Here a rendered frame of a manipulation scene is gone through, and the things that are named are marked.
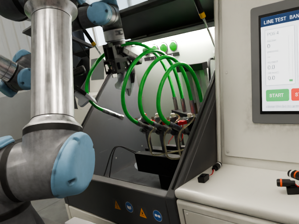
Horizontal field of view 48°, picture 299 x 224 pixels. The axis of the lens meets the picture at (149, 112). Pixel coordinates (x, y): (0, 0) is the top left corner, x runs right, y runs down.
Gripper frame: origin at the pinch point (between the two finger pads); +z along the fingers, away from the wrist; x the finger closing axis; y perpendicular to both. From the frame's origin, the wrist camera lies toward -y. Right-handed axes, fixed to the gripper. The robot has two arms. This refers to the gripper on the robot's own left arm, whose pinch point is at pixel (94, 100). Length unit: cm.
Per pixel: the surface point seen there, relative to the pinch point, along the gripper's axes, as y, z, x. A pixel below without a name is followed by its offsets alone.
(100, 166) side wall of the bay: 23.5, 17.4, -25.8
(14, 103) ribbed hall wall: 73, -214, -646
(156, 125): -3.6, 24.8, 19.6
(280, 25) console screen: -44, 36, 49
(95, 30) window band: -157, -146, -581
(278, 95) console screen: -27, 47, 47
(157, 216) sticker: 21, 40, 30
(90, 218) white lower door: 40.6, 25.2, -4.3
